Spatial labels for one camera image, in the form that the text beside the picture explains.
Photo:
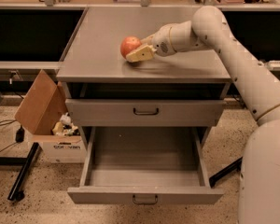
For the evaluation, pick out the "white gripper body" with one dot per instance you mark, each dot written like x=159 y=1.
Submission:
x=161 y=41

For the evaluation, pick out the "black frame right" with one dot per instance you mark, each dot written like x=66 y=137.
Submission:
x=234 y=166

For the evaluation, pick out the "open grey middle drawer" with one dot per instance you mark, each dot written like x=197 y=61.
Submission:
x=144 y=165

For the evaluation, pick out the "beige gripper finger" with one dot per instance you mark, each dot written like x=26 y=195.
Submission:
x=147 y=40
x=143 y=53

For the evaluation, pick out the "grey drawer cabinet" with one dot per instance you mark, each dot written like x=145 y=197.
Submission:
x=93 y=67

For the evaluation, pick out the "white power strip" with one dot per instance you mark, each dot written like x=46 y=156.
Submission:
x=274 y=65

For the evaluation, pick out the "closed grey top drawer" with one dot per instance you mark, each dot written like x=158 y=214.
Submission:
x=145 y=113

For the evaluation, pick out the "open cardboard box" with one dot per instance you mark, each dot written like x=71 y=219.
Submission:
x=40 y=114

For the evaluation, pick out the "red apple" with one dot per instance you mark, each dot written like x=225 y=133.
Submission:
x=128 y=44

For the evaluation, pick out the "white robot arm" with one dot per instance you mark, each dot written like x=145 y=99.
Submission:
x=259 y=192

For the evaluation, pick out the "black power adapter with cable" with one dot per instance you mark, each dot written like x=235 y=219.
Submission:
x=19 y=136

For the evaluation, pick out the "black table leg frame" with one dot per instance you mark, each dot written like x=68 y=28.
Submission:
x=16 y=193

